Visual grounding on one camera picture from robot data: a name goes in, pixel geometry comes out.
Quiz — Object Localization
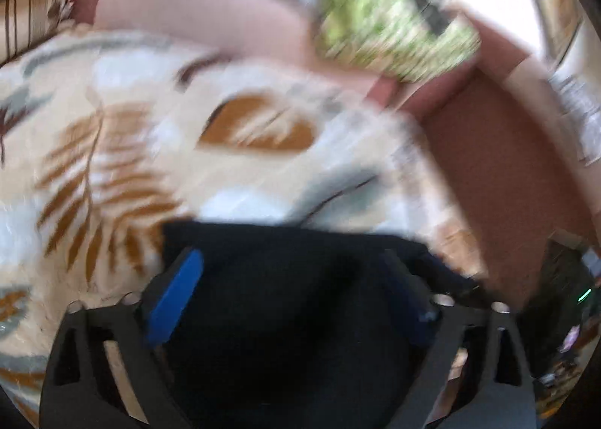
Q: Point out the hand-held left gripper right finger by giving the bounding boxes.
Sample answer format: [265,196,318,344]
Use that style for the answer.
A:
[380,251,538,429]

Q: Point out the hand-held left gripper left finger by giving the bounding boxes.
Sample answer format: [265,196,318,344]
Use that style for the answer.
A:
[40,248,205,429]

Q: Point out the black pants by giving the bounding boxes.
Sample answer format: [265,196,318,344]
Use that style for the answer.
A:
[160,220,484,429]

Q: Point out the dark cluttered furniture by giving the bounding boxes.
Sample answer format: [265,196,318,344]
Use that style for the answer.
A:
[516,232,601,415]

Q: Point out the leaf print blanket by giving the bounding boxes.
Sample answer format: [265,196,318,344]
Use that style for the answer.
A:
[0,30,489,425]

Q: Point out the white cloth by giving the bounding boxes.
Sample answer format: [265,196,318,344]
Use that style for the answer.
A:
[549,72,601,167]

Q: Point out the green patterned pillow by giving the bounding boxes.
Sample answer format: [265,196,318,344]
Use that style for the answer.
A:
[312,0,482,83]

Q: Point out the dark grey cloth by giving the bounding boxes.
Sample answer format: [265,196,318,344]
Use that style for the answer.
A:
[413,0,456,36]

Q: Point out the striped beige cushion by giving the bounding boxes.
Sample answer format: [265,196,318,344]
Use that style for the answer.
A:
[0,0,95,66]

